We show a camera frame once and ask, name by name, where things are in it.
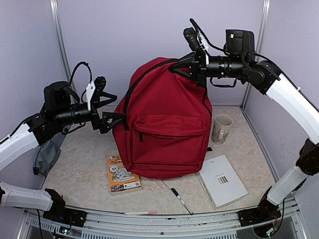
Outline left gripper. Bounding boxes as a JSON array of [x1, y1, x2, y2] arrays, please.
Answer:
[[54, 91, 126, 133]]

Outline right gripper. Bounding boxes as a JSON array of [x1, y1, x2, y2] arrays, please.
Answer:
[[169, 48, 248, 86]]

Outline red student backpack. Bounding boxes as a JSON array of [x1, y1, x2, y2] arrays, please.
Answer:
[[113, 57, 212, 179]]

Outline white book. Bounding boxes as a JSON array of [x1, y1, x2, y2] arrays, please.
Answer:
[[197, 155, 248, 210]]

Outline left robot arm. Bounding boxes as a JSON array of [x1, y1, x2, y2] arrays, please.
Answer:
[[0, 77, 126, 227]]

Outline cream ceramic mug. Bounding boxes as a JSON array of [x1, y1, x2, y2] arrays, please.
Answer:
[[212, 114, 233, 144]]

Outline orange comic book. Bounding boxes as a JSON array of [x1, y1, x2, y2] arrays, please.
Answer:
[[106, 155, 143, 196]]

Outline blue capped marker pen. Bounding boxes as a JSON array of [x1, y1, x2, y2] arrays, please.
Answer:
[[170, 188, 193, 215]]

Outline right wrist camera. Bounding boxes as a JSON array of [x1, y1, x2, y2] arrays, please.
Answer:
[[183, 27, 209, 65]]

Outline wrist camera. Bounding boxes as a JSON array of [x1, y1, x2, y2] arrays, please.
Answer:
[[84, 76, 107, 111], [183, 27, 209, 65]]

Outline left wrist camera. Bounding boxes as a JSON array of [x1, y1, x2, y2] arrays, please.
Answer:
[[84, 76, 107, 111]]

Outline grey pouch with cord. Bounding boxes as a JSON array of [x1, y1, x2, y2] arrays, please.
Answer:
[[33, 140, 61, 176]]

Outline right frame post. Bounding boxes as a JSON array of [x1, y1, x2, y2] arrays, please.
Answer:
[[239, 0, 271, 110]]

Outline frame post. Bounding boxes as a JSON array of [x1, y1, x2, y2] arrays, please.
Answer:
[[50, 0, 71, 80], [239, 0, 271, 110]]

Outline white pen on rail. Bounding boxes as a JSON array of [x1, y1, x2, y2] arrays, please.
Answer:
[[124, 211, 157, 216]]

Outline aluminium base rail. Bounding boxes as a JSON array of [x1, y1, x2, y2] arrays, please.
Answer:
[[17, 198, 309, 239]]

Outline left frame post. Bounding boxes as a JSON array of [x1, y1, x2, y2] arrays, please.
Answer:
[[50, 0, 71, 80]]

